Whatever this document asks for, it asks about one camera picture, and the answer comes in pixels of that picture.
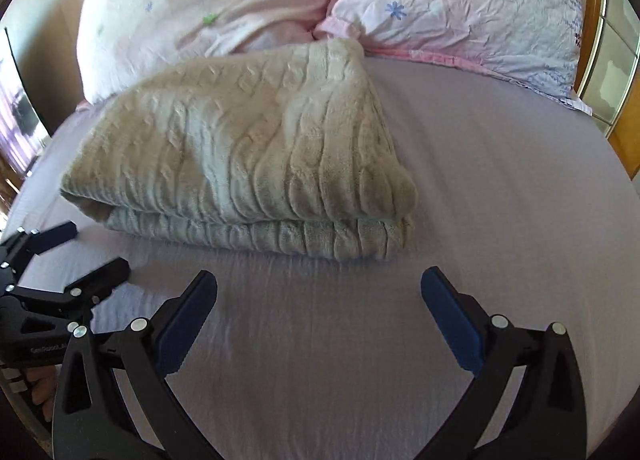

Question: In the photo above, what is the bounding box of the pink pillow with blue flowers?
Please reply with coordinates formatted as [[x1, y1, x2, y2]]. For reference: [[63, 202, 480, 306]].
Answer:
[[312, 0, 587, 102]]

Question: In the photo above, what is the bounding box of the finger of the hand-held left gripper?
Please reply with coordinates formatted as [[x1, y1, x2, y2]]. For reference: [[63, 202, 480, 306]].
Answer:
[[0, 221, 79, 286], [9, 257, 132, 330]]

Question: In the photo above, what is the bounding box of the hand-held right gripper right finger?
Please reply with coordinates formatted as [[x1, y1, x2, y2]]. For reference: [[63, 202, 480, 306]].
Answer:
[[420, 266, 588, 460]]

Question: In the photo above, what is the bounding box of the person's left hand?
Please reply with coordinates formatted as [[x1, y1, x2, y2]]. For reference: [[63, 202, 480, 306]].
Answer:
[[24, 365, 62, 423]]

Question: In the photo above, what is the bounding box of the wooden headboard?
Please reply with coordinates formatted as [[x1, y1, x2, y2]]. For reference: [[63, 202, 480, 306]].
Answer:
[[571, 0, 640, 182]]

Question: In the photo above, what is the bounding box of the folded cream plush blanket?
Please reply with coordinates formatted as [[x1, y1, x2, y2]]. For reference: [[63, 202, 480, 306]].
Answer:
[[59, 38, 419, 262]]

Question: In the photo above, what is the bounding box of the purple curtain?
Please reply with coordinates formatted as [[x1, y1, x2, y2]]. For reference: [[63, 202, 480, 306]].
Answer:
[[0, 75, 38, 191]]

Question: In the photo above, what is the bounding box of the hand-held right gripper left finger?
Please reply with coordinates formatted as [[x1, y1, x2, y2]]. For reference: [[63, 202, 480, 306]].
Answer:
[[51, 269, 221, 460]]

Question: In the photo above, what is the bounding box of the pink pillow with tree print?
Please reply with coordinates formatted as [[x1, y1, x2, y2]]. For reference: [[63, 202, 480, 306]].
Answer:
[[76, 0, 335, 104]]

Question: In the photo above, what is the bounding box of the bed with lavender sheet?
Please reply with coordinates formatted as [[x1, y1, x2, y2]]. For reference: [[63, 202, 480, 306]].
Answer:
[[0, 48, 635, 460]]

